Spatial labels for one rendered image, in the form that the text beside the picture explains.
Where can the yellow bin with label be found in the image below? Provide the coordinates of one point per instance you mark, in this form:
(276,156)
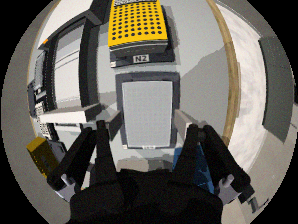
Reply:
(45,159)

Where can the dark blue open bin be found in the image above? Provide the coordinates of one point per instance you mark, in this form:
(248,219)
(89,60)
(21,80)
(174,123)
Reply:
(202,174)

